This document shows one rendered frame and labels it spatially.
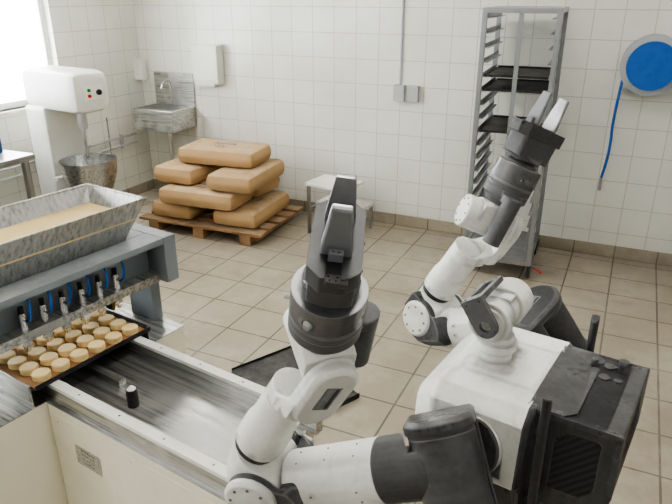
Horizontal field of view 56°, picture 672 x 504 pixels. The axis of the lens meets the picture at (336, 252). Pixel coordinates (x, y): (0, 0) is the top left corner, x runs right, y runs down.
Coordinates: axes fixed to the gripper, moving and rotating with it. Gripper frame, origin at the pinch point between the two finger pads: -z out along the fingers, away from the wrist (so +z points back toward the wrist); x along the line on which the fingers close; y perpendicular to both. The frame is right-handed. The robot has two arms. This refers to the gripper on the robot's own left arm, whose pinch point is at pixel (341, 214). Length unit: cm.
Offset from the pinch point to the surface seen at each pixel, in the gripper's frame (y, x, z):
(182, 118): -152, 446, 303
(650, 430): 162, 116, 211
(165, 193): -140, 343, 308
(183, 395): -36, 48, 119
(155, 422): -40, 36, 115
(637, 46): 187, 365, 139
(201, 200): -107, 333, 301
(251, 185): -67, 335, 280
